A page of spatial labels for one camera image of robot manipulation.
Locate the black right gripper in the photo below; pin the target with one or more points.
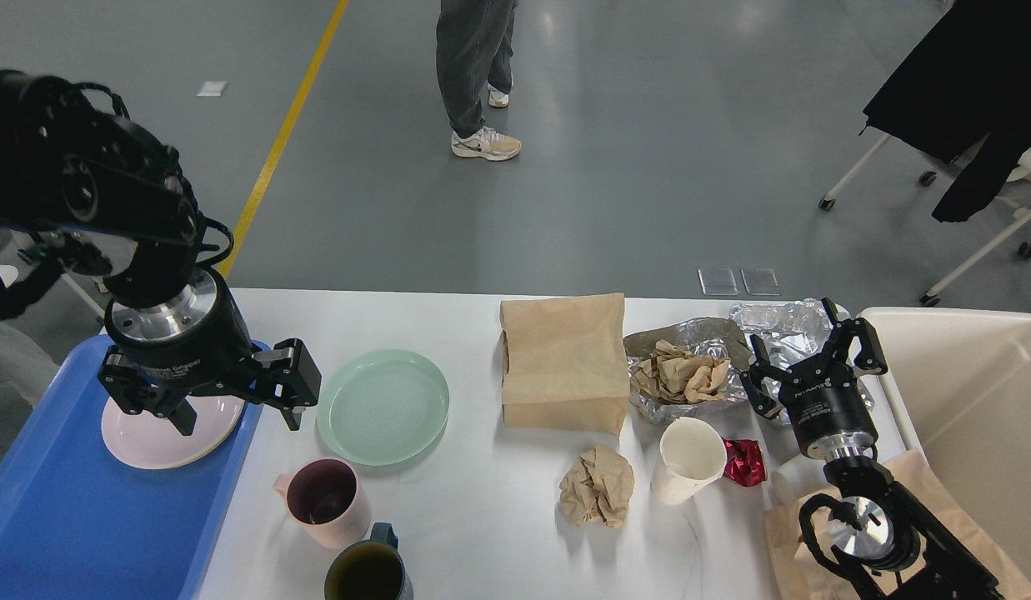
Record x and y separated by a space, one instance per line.
829 418

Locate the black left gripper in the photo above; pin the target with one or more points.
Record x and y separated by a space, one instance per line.
177 337

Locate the pink ribbed mug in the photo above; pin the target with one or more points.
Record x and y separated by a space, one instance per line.
327 498

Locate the mint green plate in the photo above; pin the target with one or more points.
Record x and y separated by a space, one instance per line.
383 408

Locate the dark teal mug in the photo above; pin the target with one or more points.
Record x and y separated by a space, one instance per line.
370 569

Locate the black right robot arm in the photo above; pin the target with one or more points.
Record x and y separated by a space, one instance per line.
876 524

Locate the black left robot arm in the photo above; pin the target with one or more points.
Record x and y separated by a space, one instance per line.
100 195

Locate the crumpled aluminium foil sheet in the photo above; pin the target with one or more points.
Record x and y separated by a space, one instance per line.
792 331

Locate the pink plate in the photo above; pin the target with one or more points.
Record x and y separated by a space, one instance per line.
145 441

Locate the aluminium foil with paper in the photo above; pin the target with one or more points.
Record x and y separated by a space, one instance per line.
713 336

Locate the red foil wrapper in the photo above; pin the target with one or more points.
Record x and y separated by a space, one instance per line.
744 463

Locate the crumpled brown paper in foil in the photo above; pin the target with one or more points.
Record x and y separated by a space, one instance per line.
677 376

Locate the white paper cup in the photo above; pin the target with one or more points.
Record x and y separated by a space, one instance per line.
692 455

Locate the beige plastic bin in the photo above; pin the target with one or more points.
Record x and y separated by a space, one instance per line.
959 383

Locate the flat brown paper bag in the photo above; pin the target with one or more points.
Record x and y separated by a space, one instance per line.
800 577

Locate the blue plastic tray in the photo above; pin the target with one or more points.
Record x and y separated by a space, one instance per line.
76 523

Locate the seated person grey trousers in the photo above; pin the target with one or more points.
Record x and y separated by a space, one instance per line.
24 365

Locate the crumpled brown paper ball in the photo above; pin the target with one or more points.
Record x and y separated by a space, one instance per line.
597 488

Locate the black jacket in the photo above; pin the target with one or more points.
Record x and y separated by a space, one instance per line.
967 84

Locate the standing person in jeans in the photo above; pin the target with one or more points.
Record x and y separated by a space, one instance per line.
473 54

